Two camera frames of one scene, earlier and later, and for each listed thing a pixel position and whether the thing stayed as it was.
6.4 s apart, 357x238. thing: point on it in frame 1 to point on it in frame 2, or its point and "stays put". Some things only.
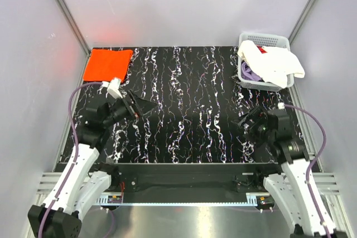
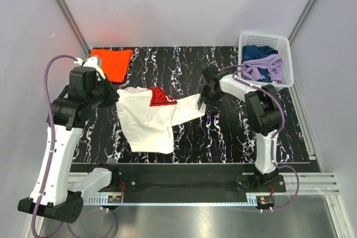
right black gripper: x=257 y=115 to x=203 y=99
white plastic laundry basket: x=266 y=40 stays put
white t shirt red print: x=274 y=64 to x=147 y=116
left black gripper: x=140 y=107 to x=113 y=95
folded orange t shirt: x=105 y=65 stays put
